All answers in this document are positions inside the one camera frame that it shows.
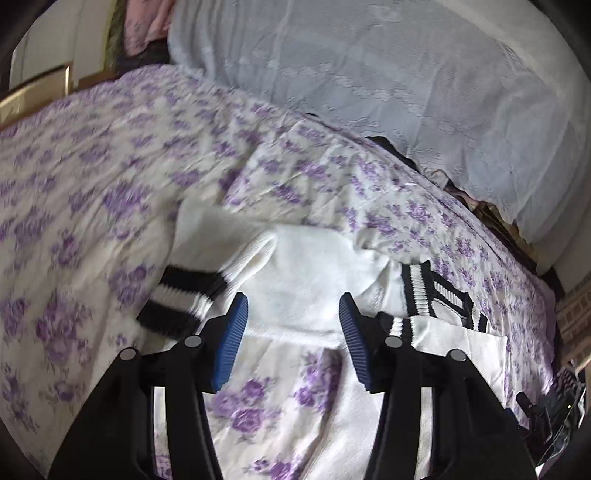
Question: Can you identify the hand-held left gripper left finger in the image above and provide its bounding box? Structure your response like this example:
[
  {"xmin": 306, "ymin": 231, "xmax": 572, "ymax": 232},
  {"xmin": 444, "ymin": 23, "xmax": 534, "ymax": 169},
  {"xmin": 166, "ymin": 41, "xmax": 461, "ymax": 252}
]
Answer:
[{"xmin": 48, "ymin": 293, "xmax": 250, "ymax": 480}]

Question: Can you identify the purple floral bedsheet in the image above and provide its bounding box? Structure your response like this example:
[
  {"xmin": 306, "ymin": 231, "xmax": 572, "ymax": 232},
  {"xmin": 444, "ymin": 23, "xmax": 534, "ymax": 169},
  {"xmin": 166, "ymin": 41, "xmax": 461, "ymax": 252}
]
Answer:
[{"xmin": 0, "ymin": 65, "xmax": 559, "ymax": 480}]

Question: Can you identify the beige patterned cloth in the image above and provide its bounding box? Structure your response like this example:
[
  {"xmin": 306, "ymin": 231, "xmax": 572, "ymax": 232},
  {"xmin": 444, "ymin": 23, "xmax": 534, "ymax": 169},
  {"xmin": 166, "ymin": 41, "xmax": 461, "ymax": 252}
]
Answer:
[{"xmin": 555, "ymin": 285, "xmax": 591, "ymax": 354}]

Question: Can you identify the pink floral cloth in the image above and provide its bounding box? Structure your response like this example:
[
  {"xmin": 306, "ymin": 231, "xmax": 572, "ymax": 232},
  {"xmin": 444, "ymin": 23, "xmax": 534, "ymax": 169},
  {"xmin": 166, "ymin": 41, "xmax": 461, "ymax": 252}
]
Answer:
[{"xmin": 124, "ymin": 0, "xmax": 177, "ymax": 57}]

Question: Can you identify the white lace cloth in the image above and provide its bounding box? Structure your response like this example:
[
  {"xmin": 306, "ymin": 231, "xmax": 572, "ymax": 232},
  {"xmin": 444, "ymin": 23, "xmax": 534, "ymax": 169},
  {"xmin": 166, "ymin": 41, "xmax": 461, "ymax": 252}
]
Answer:
[{"xmin": 166, "ymin": 0, "xmax": 591, "ymax": 261}]

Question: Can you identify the golden wooden frame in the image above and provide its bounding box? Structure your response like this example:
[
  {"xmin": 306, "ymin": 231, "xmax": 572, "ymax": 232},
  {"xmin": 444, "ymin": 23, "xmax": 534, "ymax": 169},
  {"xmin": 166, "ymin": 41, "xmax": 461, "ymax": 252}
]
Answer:
[{"xmin": 0, "ymin": 65, "xmax": 75, "ymax": 126}]

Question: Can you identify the white sweater with black stripes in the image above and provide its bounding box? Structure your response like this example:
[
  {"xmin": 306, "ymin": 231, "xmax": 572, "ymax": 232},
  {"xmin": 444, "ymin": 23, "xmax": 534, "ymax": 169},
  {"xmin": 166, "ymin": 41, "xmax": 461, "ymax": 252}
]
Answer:
[{"xmin": 137, "ymin": 199, "xmax": 509, "ymax": 370}]

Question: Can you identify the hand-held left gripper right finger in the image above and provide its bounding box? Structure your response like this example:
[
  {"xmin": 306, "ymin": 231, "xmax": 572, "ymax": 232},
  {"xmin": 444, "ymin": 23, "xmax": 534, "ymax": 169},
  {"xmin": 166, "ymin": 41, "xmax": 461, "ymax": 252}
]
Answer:
[{"xmin": 338, "ymin": 292, "xmax": 539, "ymax": 480}]

